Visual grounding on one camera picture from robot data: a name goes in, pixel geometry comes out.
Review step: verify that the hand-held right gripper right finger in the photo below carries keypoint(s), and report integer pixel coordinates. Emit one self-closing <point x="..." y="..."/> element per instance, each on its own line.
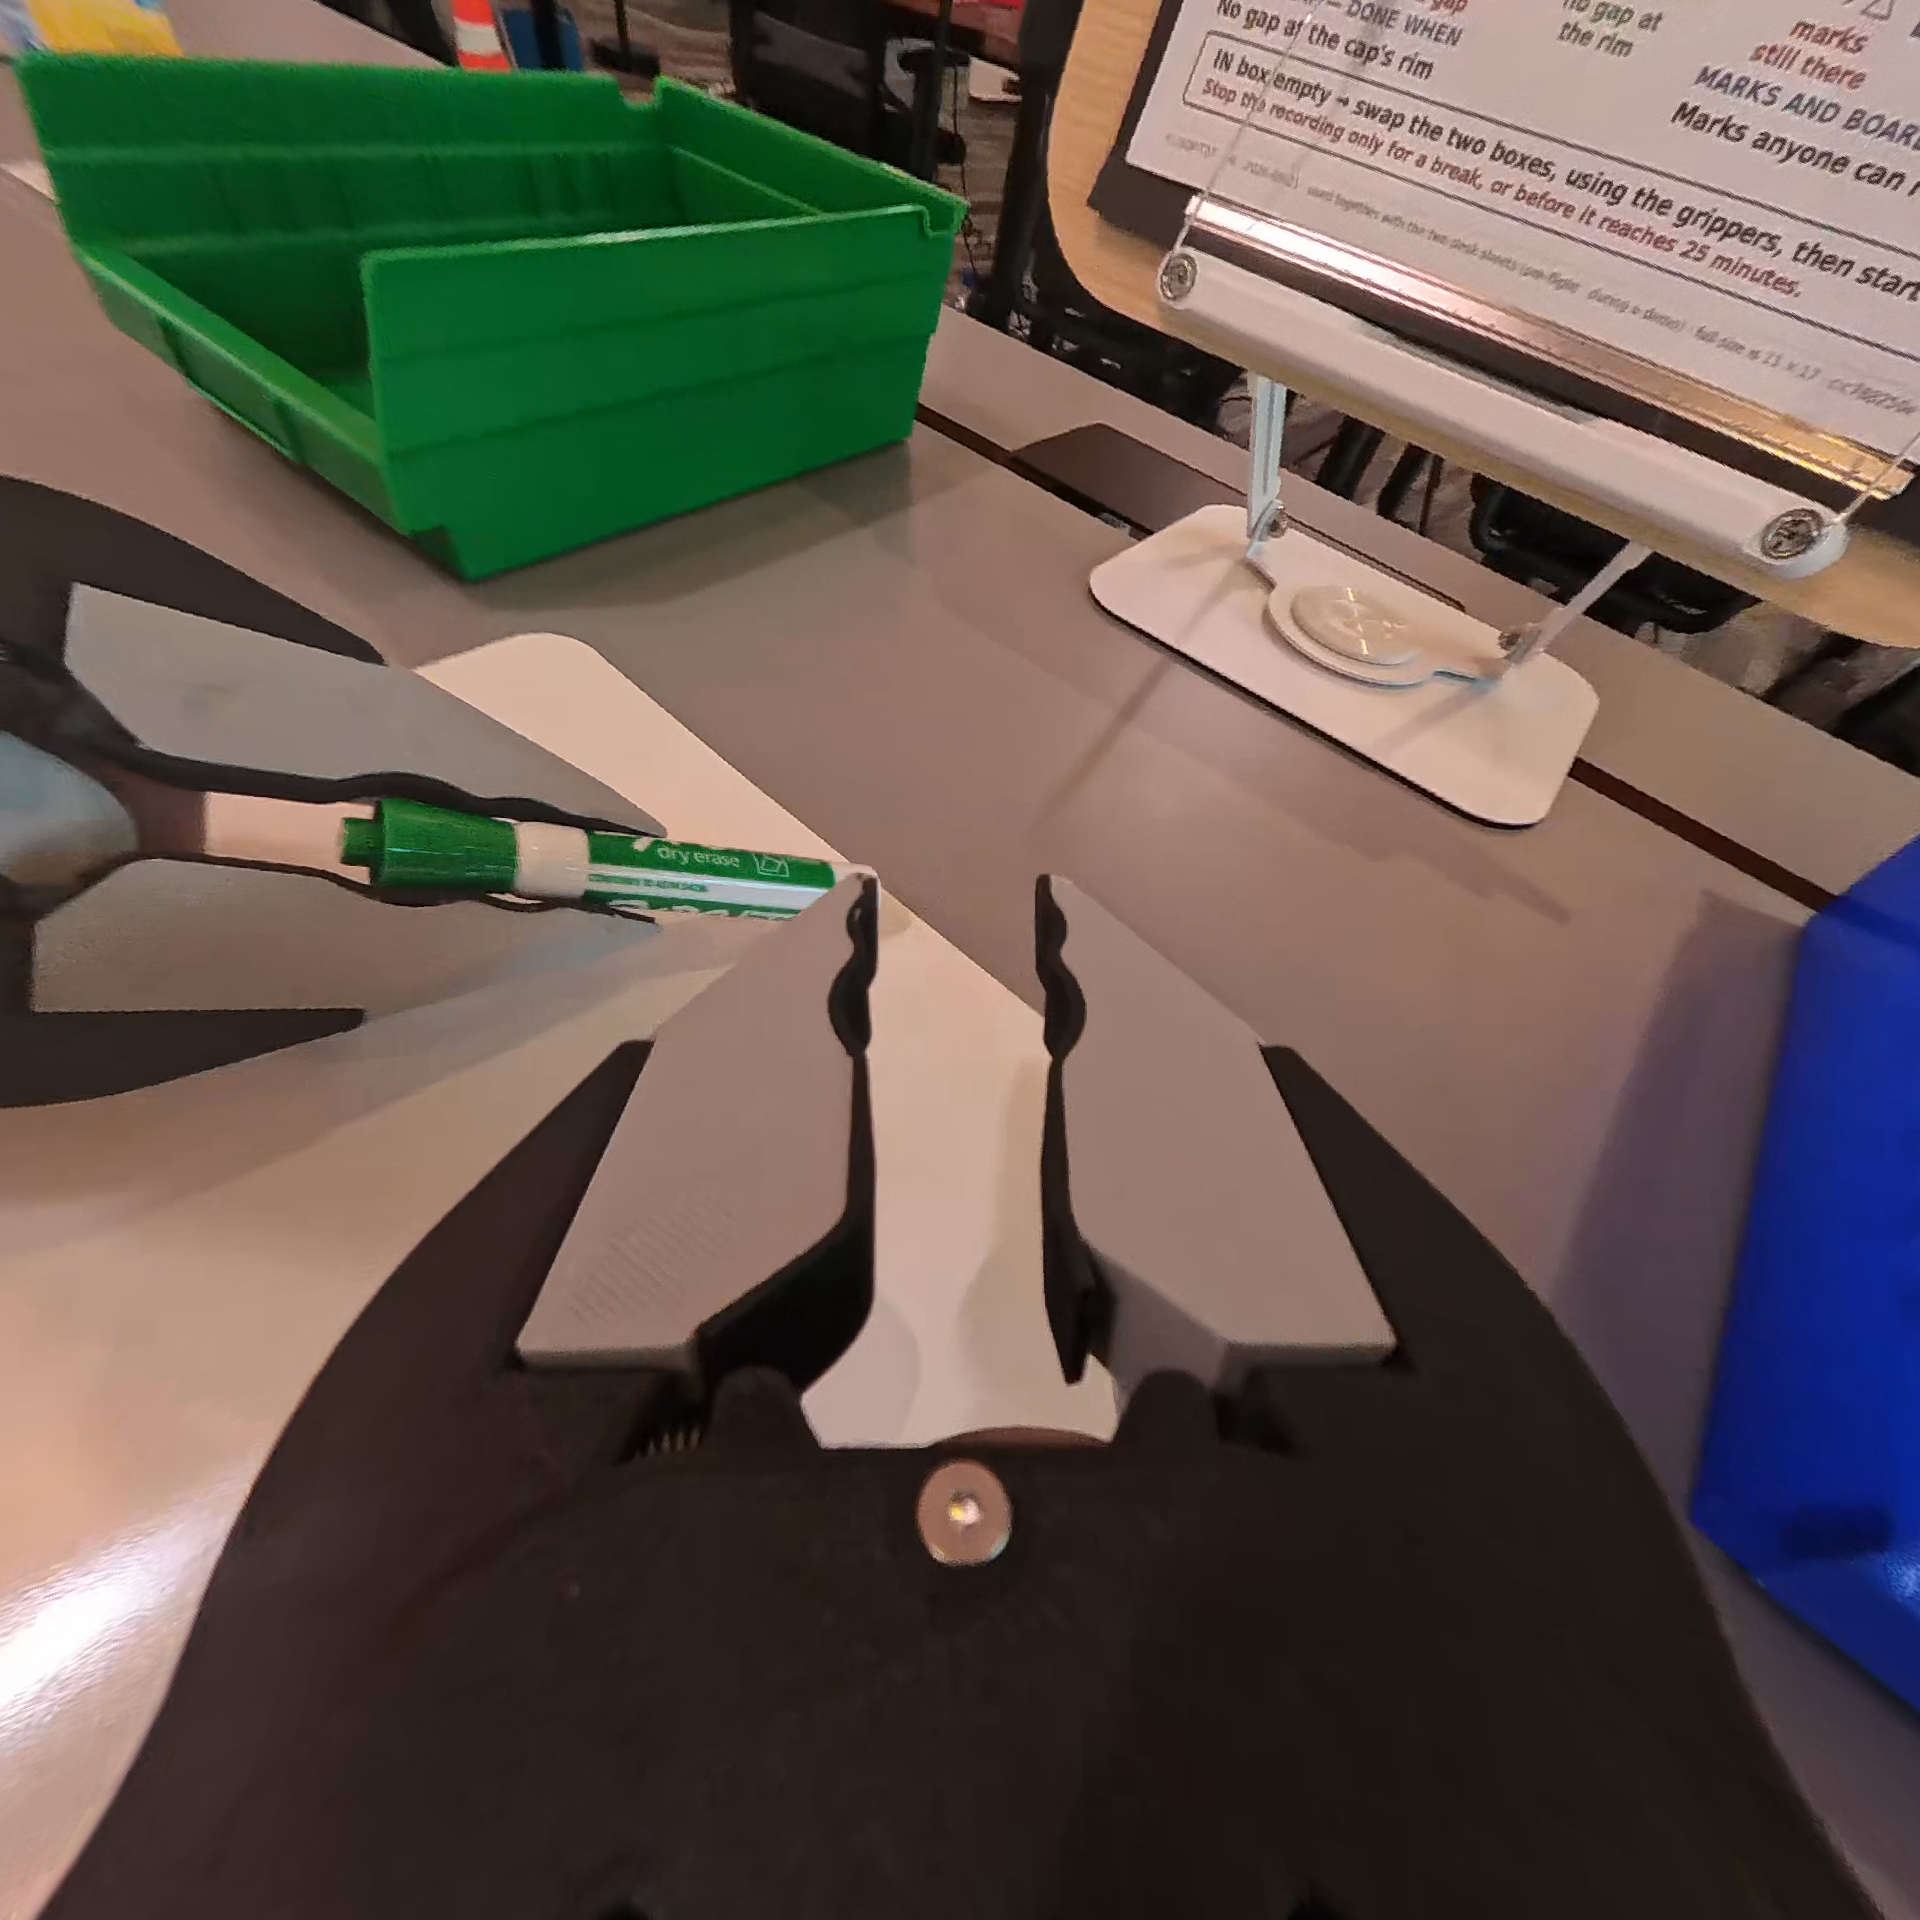
<point x="1214" y="1184"/>

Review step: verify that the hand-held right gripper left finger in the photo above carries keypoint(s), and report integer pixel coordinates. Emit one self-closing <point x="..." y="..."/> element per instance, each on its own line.
<point x="675" y="1184"/>

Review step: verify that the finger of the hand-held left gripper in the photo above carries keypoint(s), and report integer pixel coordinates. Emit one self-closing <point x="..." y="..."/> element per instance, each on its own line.
<point x="271" y="960"/>
<point x="301" y="704"/>

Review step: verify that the green dry erase marker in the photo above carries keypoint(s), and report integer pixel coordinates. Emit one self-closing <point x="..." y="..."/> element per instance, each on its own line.
<point x="450" y="849"/>

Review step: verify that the white whiteboard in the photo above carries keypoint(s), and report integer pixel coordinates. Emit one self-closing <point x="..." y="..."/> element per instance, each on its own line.
<point x="945" y="1201"/>

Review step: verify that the green plastic bin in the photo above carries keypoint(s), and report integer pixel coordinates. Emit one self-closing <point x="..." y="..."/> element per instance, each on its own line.
<point x="601" y="420"/>

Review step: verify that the instruction sheet on stand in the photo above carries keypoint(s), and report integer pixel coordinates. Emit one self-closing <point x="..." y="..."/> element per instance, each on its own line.
<point x="1201" y="600"/>

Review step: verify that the orange traffic cone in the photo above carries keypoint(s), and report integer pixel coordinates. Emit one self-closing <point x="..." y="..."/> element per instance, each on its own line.
<point x="476" y="30"/>

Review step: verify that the blue plastic bin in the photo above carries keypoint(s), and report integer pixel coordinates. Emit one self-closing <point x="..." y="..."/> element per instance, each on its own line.
<point x="1830" y="1275"/>

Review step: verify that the black office chair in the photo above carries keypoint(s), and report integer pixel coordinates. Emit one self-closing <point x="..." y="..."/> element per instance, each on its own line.
<point x="841" y="91"/>

